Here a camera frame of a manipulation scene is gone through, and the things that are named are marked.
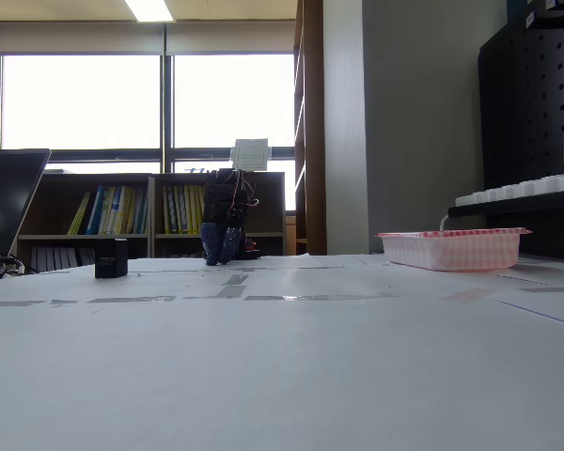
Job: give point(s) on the ceiling light panel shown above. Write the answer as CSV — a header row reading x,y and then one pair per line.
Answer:
x,y
149,9

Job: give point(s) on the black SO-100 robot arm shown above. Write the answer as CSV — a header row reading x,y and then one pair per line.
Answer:
x,y
249,244

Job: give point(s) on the low wooden bookshelf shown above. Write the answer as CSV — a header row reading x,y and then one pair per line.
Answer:
x,y
150,221

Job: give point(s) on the black desk riser shelf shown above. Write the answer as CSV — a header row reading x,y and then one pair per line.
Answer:
x,y
521,221

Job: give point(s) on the white power strip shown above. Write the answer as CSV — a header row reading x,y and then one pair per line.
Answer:
x,y
521,188

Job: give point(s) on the beige roller blind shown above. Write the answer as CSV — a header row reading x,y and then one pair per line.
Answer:
x,y
75,38
230,37

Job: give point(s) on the tall brown wooden shelf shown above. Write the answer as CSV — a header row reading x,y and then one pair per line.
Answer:
x,y
312,127

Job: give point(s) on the white paper sign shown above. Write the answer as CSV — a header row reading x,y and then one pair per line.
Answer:
x,y
250,154

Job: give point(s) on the small black box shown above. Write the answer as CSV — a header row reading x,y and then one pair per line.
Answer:
x,y
111,258

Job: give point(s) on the dark laptop screen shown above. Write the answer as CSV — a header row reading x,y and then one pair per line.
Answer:
x,y
7,197

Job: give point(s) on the pink checkered tray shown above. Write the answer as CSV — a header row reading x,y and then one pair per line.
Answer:
x,y
453,249

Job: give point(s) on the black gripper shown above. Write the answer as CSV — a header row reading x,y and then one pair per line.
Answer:
x,y
217,235

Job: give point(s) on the black perforated pegboard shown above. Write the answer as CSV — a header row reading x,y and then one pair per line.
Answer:
x,y
531,103

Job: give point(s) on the dark labelled storage box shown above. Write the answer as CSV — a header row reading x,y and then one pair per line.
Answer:
x,y
545,11

